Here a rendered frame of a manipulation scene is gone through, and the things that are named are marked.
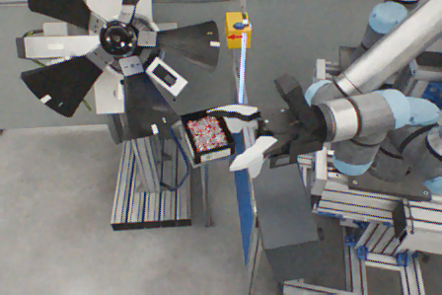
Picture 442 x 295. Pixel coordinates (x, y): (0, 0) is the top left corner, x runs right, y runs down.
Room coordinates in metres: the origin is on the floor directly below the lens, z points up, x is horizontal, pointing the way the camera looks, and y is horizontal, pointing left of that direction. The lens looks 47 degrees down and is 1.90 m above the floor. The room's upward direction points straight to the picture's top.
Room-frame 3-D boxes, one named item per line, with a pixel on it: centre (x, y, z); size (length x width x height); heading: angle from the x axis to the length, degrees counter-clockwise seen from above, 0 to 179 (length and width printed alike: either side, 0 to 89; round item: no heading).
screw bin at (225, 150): (0.96, 0.05, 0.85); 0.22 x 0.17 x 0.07; 19
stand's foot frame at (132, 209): (1.30, 0.41, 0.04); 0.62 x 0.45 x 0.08; 4
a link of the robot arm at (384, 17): (1.16, -0.60, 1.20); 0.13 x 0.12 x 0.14; 144
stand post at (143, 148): (1.21, 0.40, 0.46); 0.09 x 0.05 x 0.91; 94
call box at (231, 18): (1.43, -0.08, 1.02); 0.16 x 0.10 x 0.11; 4
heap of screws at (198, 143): (0.96, 0.05, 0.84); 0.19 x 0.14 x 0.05; 19
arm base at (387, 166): (0.67, -0.50, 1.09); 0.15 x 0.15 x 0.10
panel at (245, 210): (1.04, -0.11, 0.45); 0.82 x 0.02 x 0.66; 4
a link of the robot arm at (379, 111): (0.48, -0.28, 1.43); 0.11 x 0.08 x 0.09; 105
